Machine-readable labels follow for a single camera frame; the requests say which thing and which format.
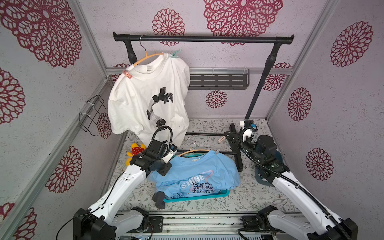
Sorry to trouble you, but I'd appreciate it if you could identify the light blue t-shirt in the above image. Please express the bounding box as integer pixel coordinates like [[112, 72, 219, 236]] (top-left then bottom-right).
[[148, 151, 241, 199]]

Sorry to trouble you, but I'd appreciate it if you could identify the white t-shirt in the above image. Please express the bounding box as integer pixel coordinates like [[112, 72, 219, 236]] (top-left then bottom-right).
[[108, 53, 190, 147]]

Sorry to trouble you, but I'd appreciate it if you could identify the pink clothespin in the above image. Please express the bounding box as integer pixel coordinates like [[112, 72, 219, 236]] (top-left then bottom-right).
[[122, 71, 133, 79]]

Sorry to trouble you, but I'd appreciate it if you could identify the mint green clothespin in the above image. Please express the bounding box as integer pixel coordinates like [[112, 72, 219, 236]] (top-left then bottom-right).
[[170, 50, 182, 58]]

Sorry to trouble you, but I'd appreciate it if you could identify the wooden hanger with metal hook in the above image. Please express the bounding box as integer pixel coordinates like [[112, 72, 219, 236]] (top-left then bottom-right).
[[133, 35, 164, 67]]

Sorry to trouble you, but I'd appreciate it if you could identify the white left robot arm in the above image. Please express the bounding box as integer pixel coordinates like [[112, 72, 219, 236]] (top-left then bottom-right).
[[70, 140, 178, 240]]

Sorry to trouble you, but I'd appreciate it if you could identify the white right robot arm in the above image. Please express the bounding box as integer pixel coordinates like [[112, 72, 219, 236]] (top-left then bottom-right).
[[224, 127, 358, 240]]

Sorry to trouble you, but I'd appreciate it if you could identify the dark grey t-shirt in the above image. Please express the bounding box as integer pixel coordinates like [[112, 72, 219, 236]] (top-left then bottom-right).
[[152, 192, 166, 210]]

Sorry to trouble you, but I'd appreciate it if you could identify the teal perforated tray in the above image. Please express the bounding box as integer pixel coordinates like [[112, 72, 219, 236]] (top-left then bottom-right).
[[164, 190, 230, 203]]

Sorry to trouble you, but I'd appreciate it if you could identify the yellow plush toy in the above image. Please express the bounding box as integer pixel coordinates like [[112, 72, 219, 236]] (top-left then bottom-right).
[[126, 143, 146, 166]]

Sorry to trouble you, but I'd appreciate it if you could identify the teal plastic clothespin bin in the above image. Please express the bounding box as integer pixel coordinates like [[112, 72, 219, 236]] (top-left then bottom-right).
[[255, 151, 288, 186]]

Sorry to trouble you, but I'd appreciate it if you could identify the black clothes rack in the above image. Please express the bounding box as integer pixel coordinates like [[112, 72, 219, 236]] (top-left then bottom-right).
[[112, 31, 295, 172]]

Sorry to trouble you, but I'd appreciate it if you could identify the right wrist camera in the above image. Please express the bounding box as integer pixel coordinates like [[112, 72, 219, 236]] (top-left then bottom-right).
[[240, 120, 258, 142]]

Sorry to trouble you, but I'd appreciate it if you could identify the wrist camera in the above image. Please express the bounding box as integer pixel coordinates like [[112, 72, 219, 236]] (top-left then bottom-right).
[[163, 144, 178, 164], [240, 120, 258, 142]]

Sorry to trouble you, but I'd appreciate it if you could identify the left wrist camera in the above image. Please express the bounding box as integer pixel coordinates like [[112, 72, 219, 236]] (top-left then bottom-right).
[[163, 144, 178, 164]]

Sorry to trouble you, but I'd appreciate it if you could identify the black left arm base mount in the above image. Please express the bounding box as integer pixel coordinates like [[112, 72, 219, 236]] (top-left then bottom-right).
[[130, 207, 164, 233]]

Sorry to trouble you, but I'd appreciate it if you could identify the black wall shelf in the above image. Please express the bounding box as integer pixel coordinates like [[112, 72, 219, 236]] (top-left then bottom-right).
[[188, 69, 250, 90]]

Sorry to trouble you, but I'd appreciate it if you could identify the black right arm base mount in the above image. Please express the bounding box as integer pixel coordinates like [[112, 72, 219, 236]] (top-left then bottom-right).
[[241, 205, 282, 233]]

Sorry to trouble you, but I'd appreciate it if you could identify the black wire wall rack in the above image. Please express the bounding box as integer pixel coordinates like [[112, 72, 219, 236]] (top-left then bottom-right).
[[78, 95, 112, 139]]

